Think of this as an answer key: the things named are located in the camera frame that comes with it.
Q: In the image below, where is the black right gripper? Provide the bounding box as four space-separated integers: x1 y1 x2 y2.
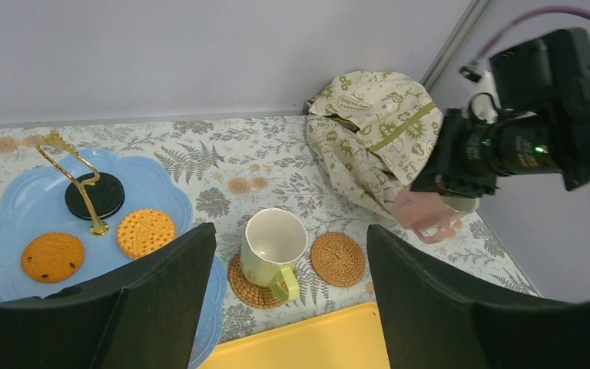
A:
411 28 590 198

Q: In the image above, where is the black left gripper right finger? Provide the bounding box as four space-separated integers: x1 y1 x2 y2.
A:
366 224 590 368

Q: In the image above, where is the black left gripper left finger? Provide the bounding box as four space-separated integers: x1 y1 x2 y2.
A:
0 223 217 368

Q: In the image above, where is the yellow serving tray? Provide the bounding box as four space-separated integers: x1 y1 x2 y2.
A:
201 302 390 369

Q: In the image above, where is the orange waffle cookie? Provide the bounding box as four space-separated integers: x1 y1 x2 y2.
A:
116 208 177 259

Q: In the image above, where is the pink paper cup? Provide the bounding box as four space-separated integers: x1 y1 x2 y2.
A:
392 186 479 244

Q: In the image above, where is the woven rattan coaster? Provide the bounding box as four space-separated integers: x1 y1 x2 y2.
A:
227 253 283 309
310 232 366 288

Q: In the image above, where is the orange round cookie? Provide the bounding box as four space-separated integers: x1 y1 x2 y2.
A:
21 232 85 284

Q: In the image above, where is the black round cookie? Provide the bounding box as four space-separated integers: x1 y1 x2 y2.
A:
65 172 125 220

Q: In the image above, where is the blue three-tier cake stand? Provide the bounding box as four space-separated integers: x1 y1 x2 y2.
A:
0 149 227 368

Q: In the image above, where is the green paper cup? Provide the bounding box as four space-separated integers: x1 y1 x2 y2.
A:
240 208 309 302

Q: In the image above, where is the floral tablecloth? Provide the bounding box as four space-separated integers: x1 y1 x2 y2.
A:
0 117 539 343

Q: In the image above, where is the printed cloth bag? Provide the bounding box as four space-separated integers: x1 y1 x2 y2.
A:
306 71 443 218

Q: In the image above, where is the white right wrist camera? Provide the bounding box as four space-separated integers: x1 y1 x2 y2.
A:
470 71 500 124

